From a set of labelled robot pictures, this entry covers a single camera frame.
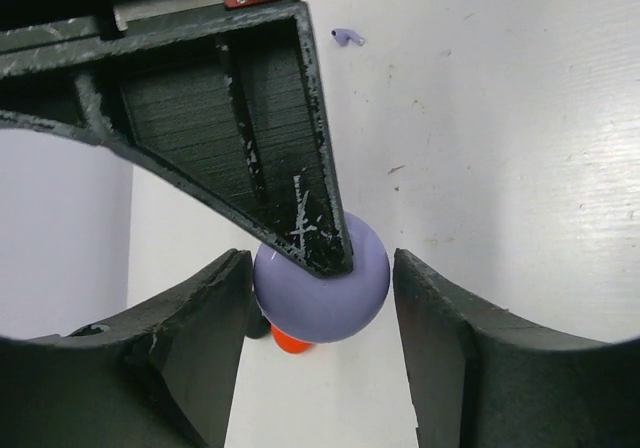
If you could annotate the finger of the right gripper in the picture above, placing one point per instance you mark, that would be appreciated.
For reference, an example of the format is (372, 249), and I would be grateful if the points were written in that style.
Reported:
(225, 105)

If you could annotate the orange charging case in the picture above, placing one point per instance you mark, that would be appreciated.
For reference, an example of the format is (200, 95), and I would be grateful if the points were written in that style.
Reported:
(289, 344)

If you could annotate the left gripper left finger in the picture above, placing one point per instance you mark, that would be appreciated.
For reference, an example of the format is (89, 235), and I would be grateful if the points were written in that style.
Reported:
(160, 374)

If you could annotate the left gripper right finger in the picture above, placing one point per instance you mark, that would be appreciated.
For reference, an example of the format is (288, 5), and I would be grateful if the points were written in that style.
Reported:
(481, 376)

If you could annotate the purple charging case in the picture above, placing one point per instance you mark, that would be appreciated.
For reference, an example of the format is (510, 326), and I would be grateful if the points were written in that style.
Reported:
(328, 310)

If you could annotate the purple earbud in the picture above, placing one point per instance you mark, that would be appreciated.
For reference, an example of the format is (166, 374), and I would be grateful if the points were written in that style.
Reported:
(344, 36)

